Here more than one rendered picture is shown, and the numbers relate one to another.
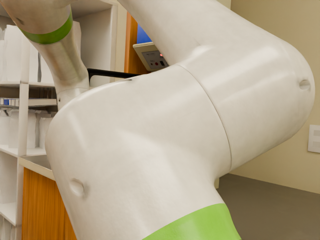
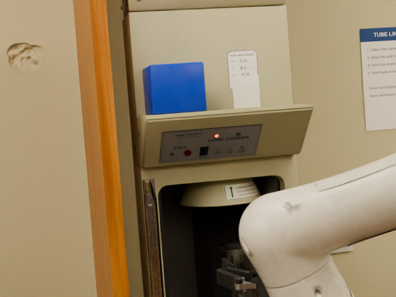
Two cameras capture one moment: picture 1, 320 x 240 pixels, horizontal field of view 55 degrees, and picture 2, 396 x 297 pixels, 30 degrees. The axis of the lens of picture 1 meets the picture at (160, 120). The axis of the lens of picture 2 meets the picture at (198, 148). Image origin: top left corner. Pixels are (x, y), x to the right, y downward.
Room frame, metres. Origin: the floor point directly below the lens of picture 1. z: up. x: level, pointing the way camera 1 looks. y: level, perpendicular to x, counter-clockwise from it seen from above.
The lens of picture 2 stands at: (0.49, 1.18, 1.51)
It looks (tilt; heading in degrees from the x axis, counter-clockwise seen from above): 3 degrees down; 304
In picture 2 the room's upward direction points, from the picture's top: 4 degrees counter-clockwise
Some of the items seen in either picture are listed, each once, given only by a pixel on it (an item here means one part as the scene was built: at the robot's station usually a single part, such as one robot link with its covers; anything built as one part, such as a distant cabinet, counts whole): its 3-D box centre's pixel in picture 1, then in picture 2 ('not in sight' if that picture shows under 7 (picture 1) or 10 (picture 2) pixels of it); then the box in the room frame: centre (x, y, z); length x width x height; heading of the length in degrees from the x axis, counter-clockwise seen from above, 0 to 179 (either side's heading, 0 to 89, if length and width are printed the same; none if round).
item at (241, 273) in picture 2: not in sight; (247, 278); (1.12, 0.10, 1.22); 0.11 x 0.01 x 0.04; 162
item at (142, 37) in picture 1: (154, 34); (173, 89); (1.28, 0.04, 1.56); 0.10 x 0.10 x 0.09; 46
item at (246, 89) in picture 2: not in sight; (246, 92); (1.19, -0.06, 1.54); 0.05 x 0.05 x 0.06; 29
